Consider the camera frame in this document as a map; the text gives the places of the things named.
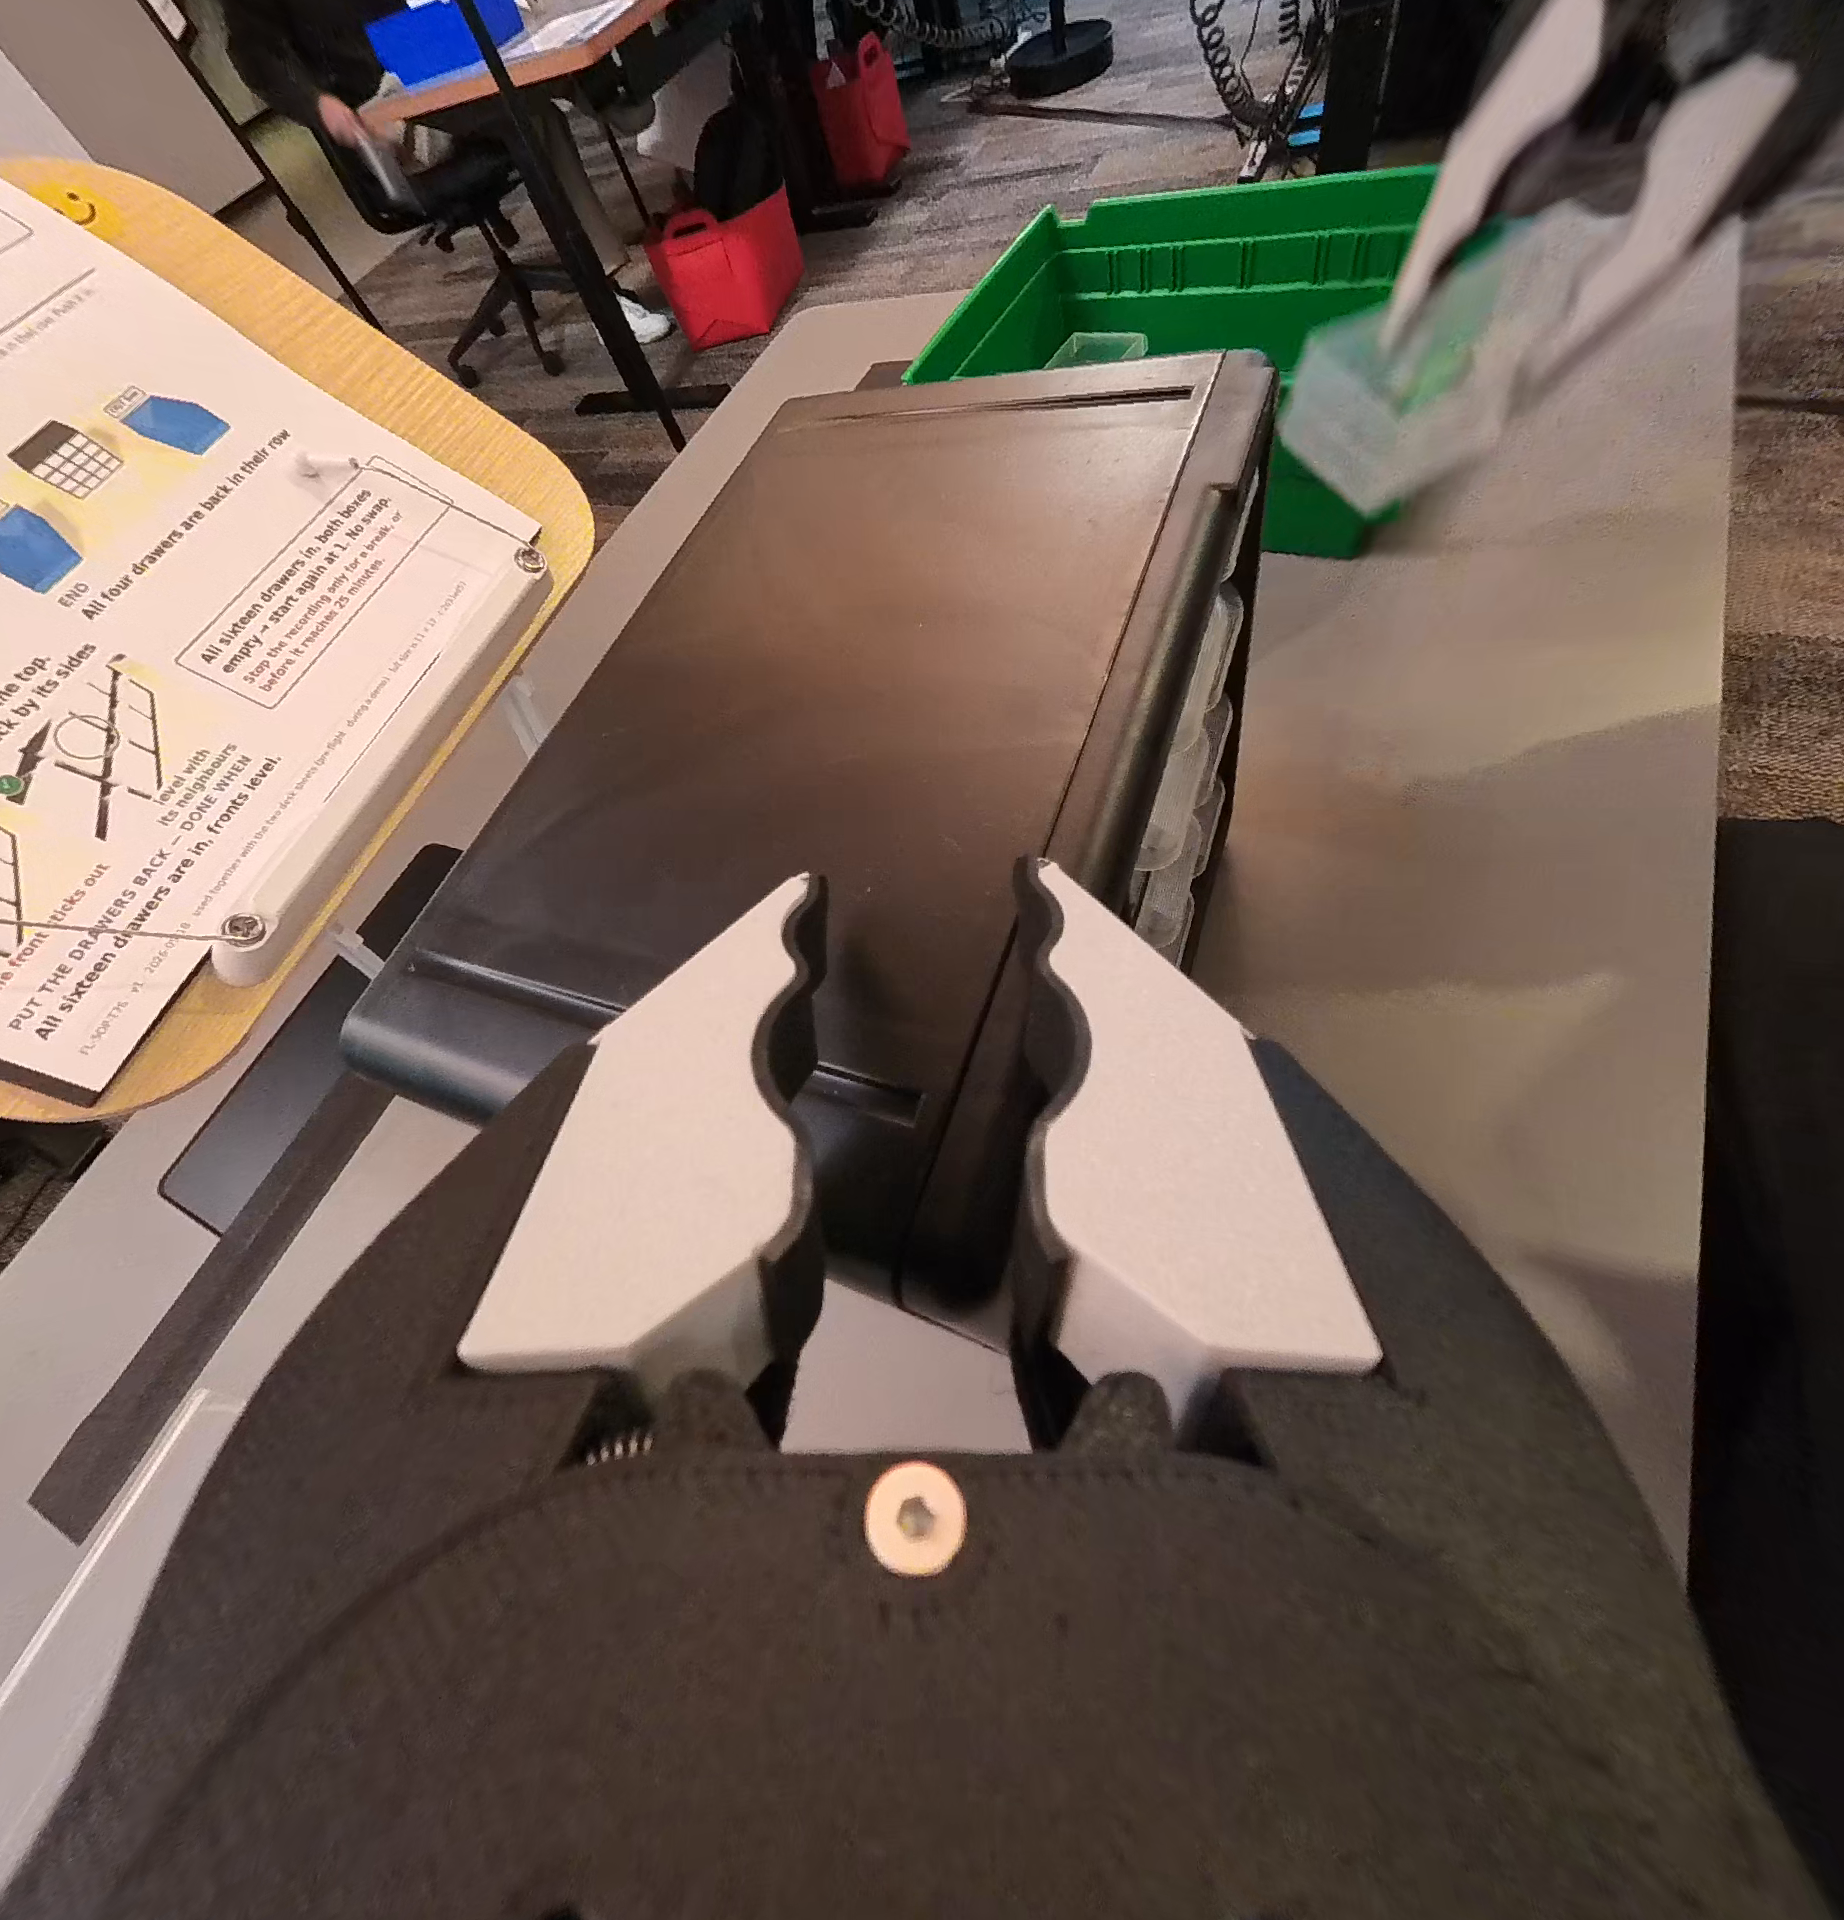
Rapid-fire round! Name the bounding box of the yellow wooden board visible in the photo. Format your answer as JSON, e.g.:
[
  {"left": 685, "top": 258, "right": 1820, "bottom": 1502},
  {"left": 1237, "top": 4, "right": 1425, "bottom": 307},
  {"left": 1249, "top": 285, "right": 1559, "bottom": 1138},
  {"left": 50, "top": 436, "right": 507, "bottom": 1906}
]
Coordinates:
[{"left": 0, "top": 157, "right": 596, "bottom": 1119}]

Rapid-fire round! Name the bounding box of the wooden desk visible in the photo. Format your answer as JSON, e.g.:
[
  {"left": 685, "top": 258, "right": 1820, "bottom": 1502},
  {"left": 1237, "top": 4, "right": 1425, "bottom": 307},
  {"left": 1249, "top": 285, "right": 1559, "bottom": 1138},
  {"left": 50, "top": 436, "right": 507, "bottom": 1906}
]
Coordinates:
[{"left": 354, "top": 0, "right": 676, "bottom": 128}]

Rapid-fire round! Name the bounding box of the white drawer instruction sheet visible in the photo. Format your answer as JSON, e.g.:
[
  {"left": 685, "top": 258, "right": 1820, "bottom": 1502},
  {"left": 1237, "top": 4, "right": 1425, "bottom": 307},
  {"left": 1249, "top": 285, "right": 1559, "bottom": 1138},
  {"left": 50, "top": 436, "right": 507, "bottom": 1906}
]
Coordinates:
[{"left": 0, "top": 157, "right": 553, "bottom": 1111}]

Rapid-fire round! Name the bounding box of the bank of clear drawers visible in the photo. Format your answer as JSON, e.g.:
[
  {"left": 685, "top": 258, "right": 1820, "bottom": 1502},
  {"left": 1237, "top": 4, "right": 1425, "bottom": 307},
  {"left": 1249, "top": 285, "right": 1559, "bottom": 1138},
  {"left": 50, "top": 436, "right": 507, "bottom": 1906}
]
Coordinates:
[{"left": 1129, "top": 480, "right": 1257, "bottom": 969}]

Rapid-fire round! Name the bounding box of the black desk leg frame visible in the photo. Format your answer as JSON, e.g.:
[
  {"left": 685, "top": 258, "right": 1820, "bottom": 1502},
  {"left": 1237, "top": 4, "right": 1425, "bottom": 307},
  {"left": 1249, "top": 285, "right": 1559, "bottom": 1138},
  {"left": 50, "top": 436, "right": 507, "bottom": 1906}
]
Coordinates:
[{"left": 453, "top": 0, "right": 732, "bottom": 454}]

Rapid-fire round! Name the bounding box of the black office chair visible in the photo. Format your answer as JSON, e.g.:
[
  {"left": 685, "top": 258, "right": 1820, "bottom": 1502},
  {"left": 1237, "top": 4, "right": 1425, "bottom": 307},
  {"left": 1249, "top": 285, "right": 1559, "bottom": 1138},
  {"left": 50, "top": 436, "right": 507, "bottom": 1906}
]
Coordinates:
[{"left": 320, "top": 126, "right": 568, "bottom": 394}]

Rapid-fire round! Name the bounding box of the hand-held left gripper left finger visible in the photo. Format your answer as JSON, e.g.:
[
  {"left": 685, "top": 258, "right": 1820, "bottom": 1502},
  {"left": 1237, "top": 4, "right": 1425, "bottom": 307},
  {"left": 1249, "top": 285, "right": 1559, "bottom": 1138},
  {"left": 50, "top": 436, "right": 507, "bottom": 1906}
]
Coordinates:
[{"left": 453, "top": 873, "right": 832, "bottom": 1418}]

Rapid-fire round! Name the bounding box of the green plastic bin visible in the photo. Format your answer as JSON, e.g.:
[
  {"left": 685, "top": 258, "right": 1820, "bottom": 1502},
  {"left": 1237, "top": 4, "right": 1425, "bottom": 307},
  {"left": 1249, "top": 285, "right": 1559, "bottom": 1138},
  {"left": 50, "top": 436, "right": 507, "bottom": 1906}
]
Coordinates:
[{"left": 904, "top": 163, "right": 1450, "bottom": 561}]

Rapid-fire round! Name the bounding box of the red bag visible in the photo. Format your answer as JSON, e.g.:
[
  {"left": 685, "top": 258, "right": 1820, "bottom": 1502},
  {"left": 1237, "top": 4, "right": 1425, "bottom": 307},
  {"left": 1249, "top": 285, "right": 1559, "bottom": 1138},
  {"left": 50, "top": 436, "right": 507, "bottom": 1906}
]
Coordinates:
[
  {"left": 805, "top": 31, "right": 912, "bottom": 193},
  {"left": 645, "top": 185, "right": 806, "bottom": 352}
]

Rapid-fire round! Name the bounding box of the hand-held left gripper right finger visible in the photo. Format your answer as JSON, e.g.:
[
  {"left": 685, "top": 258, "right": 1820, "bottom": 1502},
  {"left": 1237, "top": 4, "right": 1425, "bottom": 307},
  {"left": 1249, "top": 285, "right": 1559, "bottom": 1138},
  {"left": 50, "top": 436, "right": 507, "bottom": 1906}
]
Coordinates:
[{"left": 1012, "top": 859, "right": 1386, "bottom": 1404}]

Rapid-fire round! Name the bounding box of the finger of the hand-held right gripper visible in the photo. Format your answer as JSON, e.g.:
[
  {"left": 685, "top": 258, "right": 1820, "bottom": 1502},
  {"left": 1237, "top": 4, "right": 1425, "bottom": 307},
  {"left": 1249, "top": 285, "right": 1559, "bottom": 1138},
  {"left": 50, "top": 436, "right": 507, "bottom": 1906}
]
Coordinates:
[
  {"left": 1527, "top": 58, "right": 1804, "bottom": 380},
  {"left": 1382, "top": 0, "right": 1616, "bottom": 347}
]

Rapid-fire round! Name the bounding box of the black round floor base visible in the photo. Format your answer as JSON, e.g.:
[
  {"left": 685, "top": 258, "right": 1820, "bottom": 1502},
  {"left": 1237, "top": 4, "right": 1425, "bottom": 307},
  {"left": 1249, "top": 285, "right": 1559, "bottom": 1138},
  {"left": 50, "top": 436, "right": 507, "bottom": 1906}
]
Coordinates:
[{"left": 999, "top": 0, "right": 1117, "bottom": 101}]

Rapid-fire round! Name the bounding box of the person's black clothing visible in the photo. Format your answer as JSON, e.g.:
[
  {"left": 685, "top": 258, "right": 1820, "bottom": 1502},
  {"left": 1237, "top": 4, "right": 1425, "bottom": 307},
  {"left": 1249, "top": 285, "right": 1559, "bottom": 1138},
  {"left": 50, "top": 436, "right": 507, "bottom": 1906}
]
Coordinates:
[{"left": 1688, "top": 817, "right": 1844, "bottom": 1920}]

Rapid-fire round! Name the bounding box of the white clamp bar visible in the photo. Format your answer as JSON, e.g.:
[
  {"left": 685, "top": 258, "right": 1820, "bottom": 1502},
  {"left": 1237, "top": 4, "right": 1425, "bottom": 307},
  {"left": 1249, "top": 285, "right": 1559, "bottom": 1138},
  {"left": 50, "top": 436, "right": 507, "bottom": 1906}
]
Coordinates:
[{"left": 206, "top": 527, "right": 555, "bottom": 988}]

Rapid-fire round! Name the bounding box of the blue box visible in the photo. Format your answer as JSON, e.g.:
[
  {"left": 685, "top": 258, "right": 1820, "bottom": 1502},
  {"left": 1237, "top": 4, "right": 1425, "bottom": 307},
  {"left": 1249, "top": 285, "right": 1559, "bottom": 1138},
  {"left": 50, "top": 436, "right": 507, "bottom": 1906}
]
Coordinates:
[{"left": 364, "top": 4, "right": 531, "bottom": 92}]

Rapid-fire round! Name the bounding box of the black coiled cable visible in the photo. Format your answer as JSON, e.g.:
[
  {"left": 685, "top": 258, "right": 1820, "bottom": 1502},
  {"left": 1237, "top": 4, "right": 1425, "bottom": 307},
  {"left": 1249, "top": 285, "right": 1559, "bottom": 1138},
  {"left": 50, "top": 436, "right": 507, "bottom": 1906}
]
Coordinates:
[{"left": 1184, "top": 0, "right": 1316, "bottom": 149}]

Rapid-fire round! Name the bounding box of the black drawer cabinet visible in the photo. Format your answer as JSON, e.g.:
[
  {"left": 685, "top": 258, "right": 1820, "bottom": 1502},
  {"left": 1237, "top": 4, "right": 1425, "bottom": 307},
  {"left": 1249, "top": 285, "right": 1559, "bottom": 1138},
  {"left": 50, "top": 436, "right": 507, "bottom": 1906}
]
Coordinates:
[{"left": 341, "top": 347, "right": 1281, "bottom": 1323}]

